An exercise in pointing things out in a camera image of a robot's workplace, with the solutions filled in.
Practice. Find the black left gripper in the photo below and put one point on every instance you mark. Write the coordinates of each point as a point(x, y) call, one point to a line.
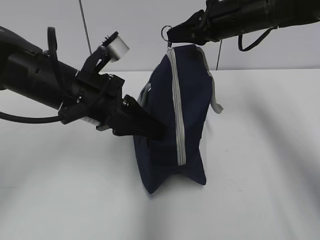
point(97, 99)

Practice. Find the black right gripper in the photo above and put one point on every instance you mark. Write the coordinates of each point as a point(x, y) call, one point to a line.
point(203, 26)

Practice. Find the navy blue lunch bag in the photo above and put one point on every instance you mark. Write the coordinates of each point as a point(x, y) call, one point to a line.
point(179, 92)

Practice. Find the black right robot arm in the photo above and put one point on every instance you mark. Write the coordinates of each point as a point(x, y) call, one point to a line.
point(223, 19)

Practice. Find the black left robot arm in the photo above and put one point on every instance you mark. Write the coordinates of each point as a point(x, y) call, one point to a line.
point(37, 74)

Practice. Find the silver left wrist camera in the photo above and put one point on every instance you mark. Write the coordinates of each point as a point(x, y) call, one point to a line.
point(115, 47)

